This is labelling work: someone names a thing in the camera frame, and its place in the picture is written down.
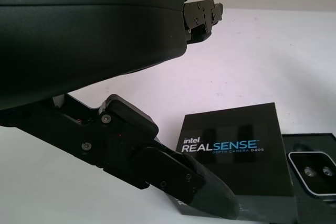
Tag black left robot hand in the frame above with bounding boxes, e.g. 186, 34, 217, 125
0, 0, 243, 216

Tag small silver depth camera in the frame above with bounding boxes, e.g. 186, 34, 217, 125
288, 151, 336, 199

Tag black box lid blue print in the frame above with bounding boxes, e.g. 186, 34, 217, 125
170, 102, 298, 224

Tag black camera box base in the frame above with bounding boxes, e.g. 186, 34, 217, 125
280, 132, 336, 224

